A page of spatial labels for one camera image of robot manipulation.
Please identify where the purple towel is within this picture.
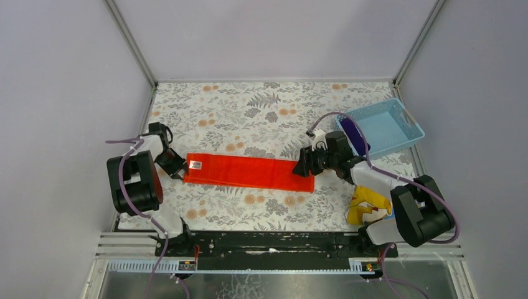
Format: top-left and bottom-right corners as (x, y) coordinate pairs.
(339, 118), (371, 156)

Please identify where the orange towel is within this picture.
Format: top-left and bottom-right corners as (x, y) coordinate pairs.
(183, 153), (314, 193)

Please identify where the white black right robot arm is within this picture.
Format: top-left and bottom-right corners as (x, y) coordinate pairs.
(292, 129), (456, 247)

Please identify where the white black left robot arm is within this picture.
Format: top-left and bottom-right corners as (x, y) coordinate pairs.
(106, 122), (191, 242)

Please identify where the yellow blue Pokemon towel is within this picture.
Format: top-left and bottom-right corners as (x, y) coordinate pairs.
(345, 186), (395, 225)

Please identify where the light blue plastic basket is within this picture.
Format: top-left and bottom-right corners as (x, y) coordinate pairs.
(334, 98), (425, 159)

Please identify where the floral patterned table mat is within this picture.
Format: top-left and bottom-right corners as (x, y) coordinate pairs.
(148, 82), (393, 231)

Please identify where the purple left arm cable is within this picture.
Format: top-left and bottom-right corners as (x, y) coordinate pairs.
(105, 136), (170, 299)

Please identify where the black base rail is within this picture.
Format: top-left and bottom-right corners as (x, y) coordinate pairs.
(151, 230), (398, 263)

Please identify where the white slotted cable duct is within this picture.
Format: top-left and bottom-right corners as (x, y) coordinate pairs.
(107, 258), (376, 275)

